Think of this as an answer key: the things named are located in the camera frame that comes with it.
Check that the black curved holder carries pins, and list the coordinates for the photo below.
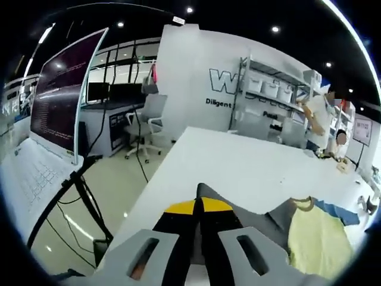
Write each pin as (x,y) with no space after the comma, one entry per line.
(372,205)

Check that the grey metal shelf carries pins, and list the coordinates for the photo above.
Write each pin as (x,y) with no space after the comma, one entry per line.
(268,104)

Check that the white laptop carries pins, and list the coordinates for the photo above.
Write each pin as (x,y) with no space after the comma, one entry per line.
(56,104)

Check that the dark office desk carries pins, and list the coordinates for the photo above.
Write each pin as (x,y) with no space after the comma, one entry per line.
(119,128)

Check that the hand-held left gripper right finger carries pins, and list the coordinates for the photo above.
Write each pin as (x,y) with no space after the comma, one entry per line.
(238,253)

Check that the black monitor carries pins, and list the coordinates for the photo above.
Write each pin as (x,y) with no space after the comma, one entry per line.
(98,93)
(126,92)

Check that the multicolour garment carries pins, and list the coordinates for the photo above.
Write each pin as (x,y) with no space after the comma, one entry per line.
(315,238)

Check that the white office chair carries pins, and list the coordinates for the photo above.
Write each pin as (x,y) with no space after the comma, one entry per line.
(150,119)

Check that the grey hanging bag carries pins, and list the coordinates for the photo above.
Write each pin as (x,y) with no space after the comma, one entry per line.
(149,85)

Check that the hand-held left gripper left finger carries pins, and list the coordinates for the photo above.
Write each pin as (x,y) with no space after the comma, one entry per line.
(143,259)

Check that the pink sign board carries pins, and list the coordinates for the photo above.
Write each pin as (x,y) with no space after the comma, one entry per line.
(362,131)

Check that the small white object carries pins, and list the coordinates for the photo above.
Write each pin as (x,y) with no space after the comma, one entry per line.
(308,153)

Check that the wooden tray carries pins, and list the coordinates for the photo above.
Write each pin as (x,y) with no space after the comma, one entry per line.
(343,166)

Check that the pink hanging bag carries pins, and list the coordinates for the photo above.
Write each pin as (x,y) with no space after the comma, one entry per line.
(154,73)

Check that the small white device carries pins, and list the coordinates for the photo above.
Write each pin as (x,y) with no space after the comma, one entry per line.
(362,200)

